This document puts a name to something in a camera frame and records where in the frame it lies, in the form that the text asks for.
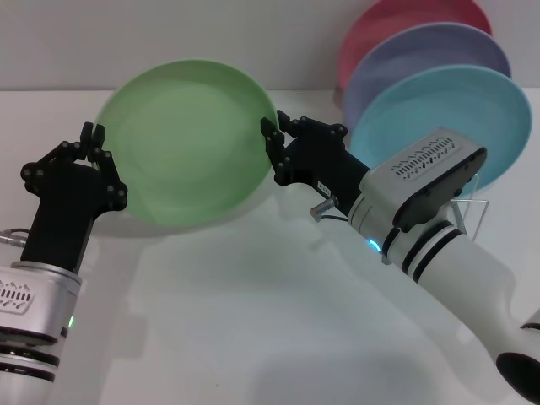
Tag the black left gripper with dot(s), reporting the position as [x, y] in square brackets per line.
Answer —
[63, 219]

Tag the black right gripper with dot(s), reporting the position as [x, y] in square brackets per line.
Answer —
[325, 164]

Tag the green round plastic plate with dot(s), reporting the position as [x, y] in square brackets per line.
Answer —
[185, 143]

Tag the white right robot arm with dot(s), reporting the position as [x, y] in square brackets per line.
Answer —
[455, 270]

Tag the pink round plastic plate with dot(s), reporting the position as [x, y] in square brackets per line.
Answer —
[367, 38]

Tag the purple round plastic plate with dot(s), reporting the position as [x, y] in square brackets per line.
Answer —
[405, 55]

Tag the blue round plastic plate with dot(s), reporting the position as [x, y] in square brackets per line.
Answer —
[439, 109]

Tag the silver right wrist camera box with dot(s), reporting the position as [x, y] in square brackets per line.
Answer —
[426, 173]

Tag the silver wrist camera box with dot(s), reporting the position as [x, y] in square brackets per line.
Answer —
[426, 173]
[29, 304]

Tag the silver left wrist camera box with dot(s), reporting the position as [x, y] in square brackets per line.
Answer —
[29, 304]

